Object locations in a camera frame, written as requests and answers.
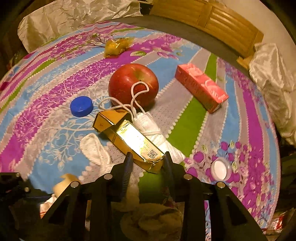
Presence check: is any pink carton box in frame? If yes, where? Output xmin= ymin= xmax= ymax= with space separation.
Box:
xmin=174 ymin=64 xmax=229 ymax=114

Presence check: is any white fluffy pad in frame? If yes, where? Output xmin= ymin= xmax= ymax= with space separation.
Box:
xmin=80 ymin=134 xmax=112 ymax=167

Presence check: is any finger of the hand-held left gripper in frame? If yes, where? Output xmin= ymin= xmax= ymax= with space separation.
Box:
xmin=0 ymin=172 xmax=31 ymax=204

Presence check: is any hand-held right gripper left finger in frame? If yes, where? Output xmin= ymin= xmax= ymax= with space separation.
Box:
xmin=21 ymin=152 xmax=134 ymax=241

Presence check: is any red apple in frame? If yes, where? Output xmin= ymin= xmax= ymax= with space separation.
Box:
xmin=108 ymin=64 xmax=159 ymax=107

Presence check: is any beige cloth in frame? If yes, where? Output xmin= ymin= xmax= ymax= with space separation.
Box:
xmin=120 ymin=202 xmax=183 ymax=241

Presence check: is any yellow crumpled wrapper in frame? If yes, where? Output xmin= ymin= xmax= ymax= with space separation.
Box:
xmin=104 ymin=37 xmax=134 ymax=58

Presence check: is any gold box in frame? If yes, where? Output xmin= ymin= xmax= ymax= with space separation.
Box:
xmin=92 ymin=110 xmax=166 ymax=174

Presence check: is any beige sponge block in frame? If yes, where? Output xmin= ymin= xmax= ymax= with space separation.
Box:
xmin=53 ymin=174 xmax=80 ymax=197

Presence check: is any wooden headboard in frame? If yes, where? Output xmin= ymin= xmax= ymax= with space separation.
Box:
xmin=149 ymin=0 xmax=264 ymax=58

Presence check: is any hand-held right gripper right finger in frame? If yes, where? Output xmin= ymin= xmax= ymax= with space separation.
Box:
xmin=163 ymin=151 xmax=265 ymax=241

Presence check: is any blue bottle cap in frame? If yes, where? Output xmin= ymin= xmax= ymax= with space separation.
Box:
xmin=70 ymin=97 xmax=93 ymax=117

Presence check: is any floral striped bed sheet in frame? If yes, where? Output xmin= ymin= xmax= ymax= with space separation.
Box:
xmin=0 ymin=20 xmax=281 ymax=232

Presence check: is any white round lid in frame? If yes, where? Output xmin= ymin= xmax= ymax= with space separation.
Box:
xmin=210 ymin=158 xmax=232 ymax=181

